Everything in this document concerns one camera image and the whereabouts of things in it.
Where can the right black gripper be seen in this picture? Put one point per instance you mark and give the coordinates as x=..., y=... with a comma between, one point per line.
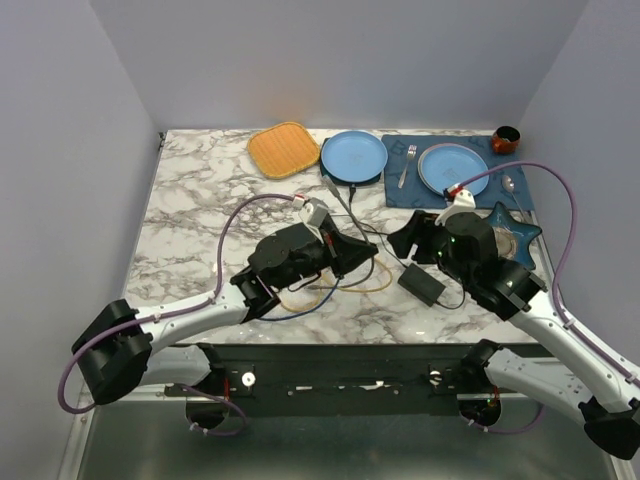
x=420, y=230

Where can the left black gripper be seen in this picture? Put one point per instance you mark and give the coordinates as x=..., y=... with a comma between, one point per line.
x=340, y=251

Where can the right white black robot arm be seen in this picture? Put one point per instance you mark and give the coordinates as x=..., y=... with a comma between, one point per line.
x=593, y=385

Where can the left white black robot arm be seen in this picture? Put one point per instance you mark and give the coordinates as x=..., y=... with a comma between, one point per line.
x=114, y=351

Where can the blue star shaped dish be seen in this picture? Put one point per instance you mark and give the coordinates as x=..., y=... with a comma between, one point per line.
x=513, y=237

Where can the black power adapter brick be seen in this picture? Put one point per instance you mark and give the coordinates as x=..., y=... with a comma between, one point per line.
x=421, y=285

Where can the silver spoon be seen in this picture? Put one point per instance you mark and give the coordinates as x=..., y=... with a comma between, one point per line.
x=509, y=186

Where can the light blue plate right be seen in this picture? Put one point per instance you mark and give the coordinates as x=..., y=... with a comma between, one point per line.
x=444, y=165

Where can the light blue plate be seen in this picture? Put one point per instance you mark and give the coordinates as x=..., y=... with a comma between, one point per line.
x=354, y=156
x=444, y=165

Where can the dark teal coaster under plate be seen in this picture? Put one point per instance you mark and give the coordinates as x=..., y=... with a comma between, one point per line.
x=339, y=182

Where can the orange woven square mat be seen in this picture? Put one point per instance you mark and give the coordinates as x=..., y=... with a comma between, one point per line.
x=283, y=150

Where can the silver fork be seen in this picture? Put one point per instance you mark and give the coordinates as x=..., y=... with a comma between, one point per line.
x=410, y=156

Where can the red brown lacquer cup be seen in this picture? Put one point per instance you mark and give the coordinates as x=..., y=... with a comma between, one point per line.
x=505, y=140

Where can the light blue plate left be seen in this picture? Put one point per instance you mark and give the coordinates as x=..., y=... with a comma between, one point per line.
x=354, y=156

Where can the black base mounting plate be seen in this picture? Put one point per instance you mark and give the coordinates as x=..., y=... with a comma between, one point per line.
x=346, y=380

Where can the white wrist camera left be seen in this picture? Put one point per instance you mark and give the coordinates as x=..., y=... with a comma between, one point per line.
x=312, y=214

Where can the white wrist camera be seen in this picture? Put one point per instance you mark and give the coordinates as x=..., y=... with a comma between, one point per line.
x=459, y=200
x=312, y=214

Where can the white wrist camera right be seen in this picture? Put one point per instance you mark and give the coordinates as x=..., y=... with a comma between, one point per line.
x=459, y=200

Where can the aluminium rail frame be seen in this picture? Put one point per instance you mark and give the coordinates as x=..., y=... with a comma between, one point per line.
x=147, y=437

